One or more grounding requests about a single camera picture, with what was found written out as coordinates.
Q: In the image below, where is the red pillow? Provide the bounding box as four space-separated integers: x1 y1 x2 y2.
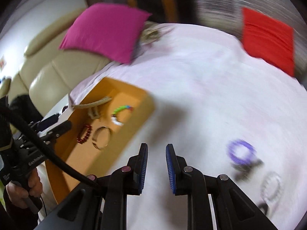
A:
241 7 295 77

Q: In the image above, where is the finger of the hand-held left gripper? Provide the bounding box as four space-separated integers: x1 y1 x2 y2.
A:
28 113 60 132
41 120 73 145

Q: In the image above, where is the pink pillow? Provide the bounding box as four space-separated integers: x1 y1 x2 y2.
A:
59 2 152 65

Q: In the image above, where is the beige rope bracelet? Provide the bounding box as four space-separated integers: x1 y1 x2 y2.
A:
71 96 113 110

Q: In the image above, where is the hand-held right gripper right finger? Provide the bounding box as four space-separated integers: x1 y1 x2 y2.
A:
165 143 279 230

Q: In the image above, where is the patterned grey cloth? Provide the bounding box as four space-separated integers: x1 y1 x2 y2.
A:
134 21 174 58

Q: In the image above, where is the beige hair clip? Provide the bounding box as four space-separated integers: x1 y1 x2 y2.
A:
87 105 102 119

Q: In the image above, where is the silver bangle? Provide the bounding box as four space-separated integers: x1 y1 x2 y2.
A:
92 126 112 150

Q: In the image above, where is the clear bead bracelet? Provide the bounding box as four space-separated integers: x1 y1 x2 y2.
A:
260 172 283 203

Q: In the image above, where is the orange cardboard box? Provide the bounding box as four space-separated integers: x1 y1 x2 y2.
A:
45 77 155 205

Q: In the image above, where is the green and white bead bracelet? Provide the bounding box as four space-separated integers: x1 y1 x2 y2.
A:
111 104 134 127

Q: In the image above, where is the person's left hand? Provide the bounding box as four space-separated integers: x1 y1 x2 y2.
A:
5 167 44 209

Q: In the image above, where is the wooden cabinet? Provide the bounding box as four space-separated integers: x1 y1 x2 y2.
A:
120 0 184 24

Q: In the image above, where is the red bead bracelet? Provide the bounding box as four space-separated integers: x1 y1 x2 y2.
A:
76 124 93 144

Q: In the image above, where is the person's left forearm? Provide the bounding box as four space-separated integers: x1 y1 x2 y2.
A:
0 195 42 230

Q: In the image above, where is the beige leather sofa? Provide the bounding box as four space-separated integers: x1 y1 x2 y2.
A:
0 21 114 135

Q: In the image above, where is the pale pink bed sheet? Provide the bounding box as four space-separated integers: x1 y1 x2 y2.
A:
38 22 307 230

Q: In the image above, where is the black cable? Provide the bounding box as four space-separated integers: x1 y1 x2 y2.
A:
0 105 102 190

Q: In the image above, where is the black bracelet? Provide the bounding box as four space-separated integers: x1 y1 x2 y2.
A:
231 159 264 182

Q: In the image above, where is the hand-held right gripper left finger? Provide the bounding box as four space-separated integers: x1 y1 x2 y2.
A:
36 143 149 230

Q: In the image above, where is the purple bracelet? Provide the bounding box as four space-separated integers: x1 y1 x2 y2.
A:
227 139 257 165

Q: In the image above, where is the grey curtain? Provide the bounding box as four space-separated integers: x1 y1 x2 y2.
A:
195 0 307 87

